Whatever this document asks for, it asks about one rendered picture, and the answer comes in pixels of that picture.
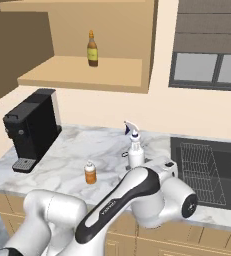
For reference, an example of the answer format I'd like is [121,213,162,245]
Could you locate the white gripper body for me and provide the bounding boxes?
[118,160,155,183]

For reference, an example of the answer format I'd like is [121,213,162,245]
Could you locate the white spray bottle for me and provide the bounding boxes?
[123,120,146,170]

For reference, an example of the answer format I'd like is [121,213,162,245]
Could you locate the orange soap dispenser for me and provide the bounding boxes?
[84,160,98,185]

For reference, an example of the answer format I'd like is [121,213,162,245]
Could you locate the black coffee machine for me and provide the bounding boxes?
[2,88,63,175]

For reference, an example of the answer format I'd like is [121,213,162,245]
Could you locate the brown glass bottle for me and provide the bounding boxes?
[86,29,100,68]

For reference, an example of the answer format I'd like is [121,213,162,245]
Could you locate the wooden base cabinets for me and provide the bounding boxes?
[0,191,231,256]

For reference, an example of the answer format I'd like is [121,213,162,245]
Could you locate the dark framed window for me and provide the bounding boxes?
[168,51,231,92]

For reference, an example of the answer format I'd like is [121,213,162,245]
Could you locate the grey window blind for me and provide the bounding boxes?
[172,0,231,55]

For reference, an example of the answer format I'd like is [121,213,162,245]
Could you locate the wire rack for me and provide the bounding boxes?
[179,142,228,207]

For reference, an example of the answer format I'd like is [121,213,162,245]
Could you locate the open wooden wall cabinet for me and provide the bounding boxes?
[0,0,160,95]

